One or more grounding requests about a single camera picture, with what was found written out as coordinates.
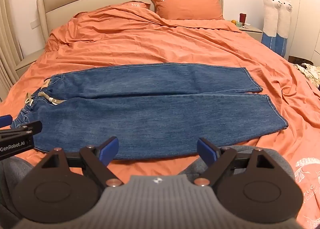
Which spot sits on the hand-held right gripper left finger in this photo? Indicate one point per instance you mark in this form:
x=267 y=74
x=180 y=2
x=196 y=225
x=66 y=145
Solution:
x=110 y=149

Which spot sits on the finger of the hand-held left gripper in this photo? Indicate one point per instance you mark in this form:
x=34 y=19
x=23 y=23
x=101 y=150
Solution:
x=5 y=121
x=30 y=127

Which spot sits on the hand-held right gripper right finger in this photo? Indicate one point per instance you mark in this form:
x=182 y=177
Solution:
x=205 y=151

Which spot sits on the blue denim pants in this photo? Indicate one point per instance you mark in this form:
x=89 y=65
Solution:
x=150 y=119

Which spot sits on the person's grey clothing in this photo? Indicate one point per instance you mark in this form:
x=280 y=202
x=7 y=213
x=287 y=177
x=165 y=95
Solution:
x=15 y=176

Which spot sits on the empty beige nightstand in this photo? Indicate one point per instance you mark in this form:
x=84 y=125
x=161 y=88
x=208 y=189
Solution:
x=28 y=61

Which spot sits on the orange duvet cover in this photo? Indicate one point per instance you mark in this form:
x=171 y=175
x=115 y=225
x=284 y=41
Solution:
x=160 y=41

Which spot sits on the beige nightstand with items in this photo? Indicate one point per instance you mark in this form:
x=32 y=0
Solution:
x=252 y=33

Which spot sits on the pile of light clothes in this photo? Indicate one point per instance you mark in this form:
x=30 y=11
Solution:
x=308 y=73

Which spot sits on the dark laundry basket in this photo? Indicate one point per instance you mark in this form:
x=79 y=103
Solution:
x=298 y=59

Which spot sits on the flat white object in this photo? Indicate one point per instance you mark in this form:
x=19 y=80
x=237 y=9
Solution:
x=246 y=26

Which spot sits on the dark red cup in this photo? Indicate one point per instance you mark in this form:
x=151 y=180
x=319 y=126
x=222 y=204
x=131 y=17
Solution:
x=242 y=18

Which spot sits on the large orange pillow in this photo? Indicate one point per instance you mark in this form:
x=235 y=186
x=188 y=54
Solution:
x=190 y=6

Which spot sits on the orange pillow under duvet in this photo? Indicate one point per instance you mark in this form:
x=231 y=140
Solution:
x=136 y=5

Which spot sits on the white alpaca plush toy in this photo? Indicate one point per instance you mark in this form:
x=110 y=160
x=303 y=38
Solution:
x=271 y=14
x=285 y=19

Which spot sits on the white wardrobe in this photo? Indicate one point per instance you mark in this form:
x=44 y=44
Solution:
x=307 y=6

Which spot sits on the small white wall socket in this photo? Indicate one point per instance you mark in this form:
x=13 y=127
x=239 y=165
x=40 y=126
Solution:
x=34 y=24

